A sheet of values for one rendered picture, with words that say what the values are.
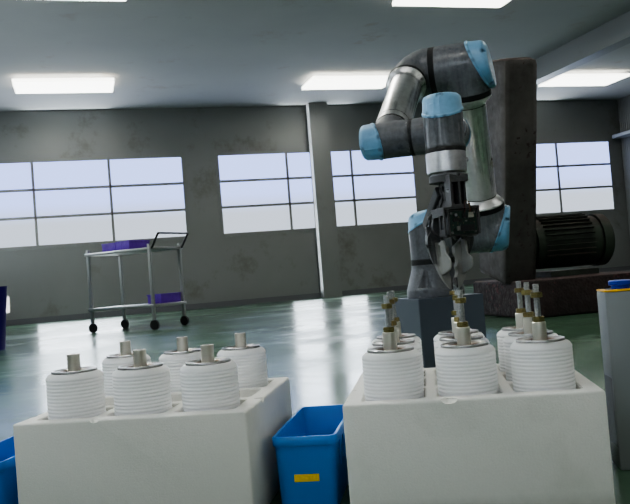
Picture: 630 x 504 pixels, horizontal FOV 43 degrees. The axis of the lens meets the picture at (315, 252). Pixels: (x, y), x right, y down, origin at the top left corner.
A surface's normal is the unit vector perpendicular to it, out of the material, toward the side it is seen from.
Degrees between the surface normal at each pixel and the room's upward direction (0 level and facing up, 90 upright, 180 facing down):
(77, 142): 90
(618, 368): 90
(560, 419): 90
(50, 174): 90
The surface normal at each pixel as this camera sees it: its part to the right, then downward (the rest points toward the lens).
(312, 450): -0.14, 0.02
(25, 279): 0.28, -0.05
